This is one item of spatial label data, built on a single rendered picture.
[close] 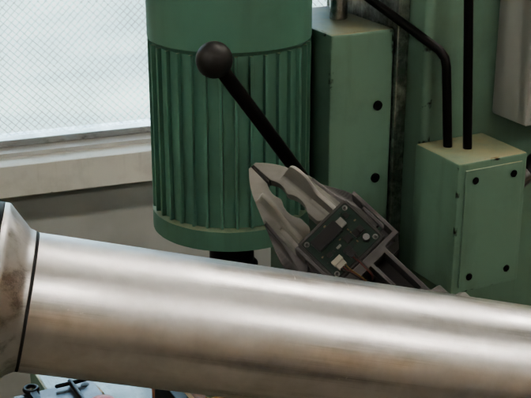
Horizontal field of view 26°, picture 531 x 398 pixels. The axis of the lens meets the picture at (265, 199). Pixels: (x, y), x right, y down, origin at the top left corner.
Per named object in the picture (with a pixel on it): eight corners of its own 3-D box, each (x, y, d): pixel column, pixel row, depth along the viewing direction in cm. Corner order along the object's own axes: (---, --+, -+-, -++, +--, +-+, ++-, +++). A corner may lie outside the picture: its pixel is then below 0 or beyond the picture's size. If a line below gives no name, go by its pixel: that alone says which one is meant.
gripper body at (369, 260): (351, 182, 97) (456, 280, 93) (354, 212, 105) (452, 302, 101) (285, 245, 96) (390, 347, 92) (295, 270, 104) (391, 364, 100)
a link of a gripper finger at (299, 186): (271, 125, 101) (346, 194, 98) (278, 148, 107) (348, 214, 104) (246, 149, 101) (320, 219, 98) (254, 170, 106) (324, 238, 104)
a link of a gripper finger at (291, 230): (246, 149, 101) (320, 219, 98) (254, 170, 106) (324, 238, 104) (220, 174, 100) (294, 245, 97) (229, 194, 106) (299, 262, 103)
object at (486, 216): (408, 268, 130) (415, 143, 125) (473, 254, 134) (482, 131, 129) (453, 298, 123) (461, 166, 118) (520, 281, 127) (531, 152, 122)
